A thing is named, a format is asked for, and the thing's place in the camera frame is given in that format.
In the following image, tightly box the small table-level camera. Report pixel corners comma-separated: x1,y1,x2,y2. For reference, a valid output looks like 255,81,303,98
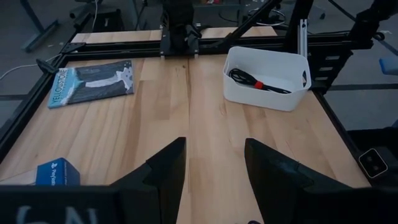
358,147,389,179

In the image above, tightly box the grey desk leg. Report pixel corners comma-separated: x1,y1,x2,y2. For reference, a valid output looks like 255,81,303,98
19,0,60,53

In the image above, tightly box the white plastic bin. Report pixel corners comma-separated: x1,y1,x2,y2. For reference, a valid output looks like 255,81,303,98
222,46,312,112

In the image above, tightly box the silver aluminium post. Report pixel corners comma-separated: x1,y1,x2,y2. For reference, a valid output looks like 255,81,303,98
297,18,309,59

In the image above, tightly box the Yellowstone book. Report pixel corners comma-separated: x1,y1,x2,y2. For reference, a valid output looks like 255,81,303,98
47,59,135,110

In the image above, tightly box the blue chair seat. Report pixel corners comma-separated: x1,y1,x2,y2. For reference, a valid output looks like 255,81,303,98
378,57,398,76

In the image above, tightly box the black rig frame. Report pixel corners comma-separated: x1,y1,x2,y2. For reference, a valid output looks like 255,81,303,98
0,0,398,187

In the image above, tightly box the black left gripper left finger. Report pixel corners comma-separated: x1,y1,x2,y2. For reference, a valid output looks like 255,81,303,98
110,136,187,224

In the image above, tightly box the black cable with red tie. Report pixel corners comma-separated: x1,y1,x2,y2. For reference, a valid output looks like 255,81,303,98
228,68,292,95

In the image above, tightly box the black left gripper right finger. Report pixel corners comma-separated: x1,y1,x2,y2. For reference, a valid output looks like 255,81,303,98
243,138,352,224

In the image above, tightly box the blue PlayStation box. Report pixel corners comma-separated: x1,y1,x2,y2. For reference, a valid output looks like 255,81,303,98
35,157,81,187

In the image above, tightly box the thin white floor cable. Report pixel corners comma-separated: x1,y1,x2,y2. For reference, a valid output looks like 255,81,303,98
0,53,63,81

